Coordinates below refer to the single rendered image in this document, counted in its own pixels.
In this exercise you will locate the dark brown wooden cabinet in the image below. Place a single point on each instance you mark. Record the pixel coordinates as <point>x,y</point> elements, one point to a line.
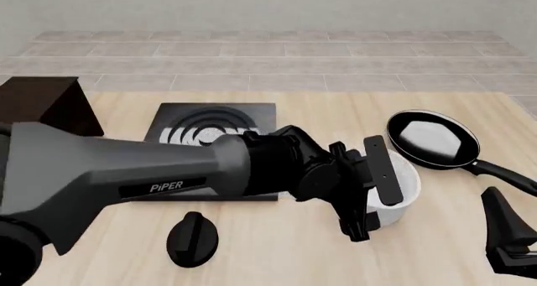
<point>42,100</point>

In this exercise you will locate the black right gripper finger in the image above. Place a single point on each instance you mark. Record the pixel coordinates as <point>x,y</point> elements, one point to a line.
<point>503,216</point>

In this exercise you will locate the flat black stove plate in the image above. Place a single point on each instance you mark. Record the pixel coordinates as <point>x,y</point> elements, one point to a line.
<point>251,116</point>

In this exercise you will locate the black flat plate on stalk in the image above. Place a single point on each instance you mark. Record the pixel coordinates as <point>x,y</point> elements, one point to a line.
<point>384,172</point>

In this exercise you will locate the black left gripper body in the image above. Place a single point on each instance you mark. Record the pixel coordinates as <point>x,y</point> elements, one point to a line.
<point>350,185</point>

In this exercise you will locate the grey and black left robot arm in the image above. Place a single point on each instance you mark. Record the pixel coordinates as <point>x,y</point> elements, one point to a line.
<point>126,166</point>

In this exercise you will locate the round black stove knob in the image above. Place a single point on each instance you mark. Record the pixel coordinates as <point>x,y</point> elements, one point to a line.
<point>193,240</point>

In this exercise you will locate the black frying pan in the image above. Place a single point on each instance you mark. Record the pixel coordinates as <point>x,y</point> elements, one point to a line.
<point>432,141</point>

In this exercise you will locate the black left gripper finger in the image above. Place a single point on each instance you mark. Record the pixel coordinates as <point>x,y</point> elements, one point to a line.
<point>374,220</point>

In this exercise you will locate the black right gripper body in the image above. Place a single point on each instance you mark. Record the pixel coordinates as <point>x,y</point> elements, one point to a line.
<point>514,257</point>

